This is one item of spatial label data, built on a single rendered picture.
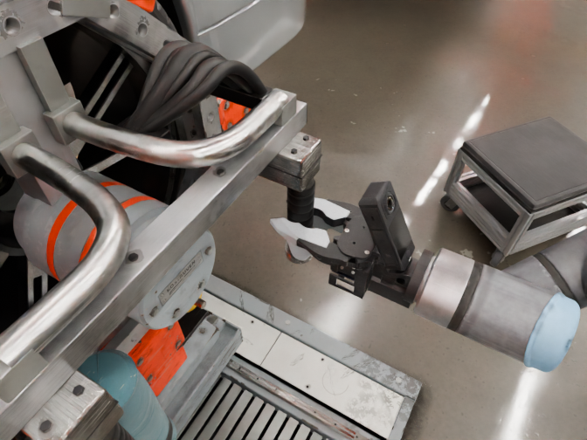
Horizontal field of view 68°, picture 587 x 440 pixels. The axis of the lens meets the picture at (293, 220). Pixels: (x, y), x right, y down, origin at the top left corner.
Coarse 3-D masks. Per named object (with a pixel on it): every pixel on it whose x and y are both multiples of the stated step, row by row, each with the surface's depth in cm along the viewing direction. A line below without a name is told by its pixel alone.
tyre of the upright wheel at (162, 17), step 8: (160, 8) 62; (160, 16) 62; (168, 24) 64; (176, 32) 66; (176, 128) 75; (176, 136) 76; (176, 168) 79; (184, 168) 80; (176, 176) 80; (176, 184) 80; (176, 192) 81
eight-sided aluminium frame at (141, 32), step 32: (0, 0) 36; (32, 0) 38; (64, 0) 40; (96, 0) 43; (0, 32) 36; (32, 32) 39; (96, 32) 51; (128, 32) 48; (160, 32) 52; (192, 128) 71; (128, 320) 72; (128, 352) 72
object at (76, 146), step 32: (64, 32) 64; (64, 64) 75; (96, 64) 70; (128, 64) 63; (96, 96) 60; (128, 96) 72; (96, 160) 65; (128, 160) 81; (160, 192) 79; (0, 224) 59; (0, 256) 56; (0, 288) 75; (32, 288) 63; (0, 320) 69
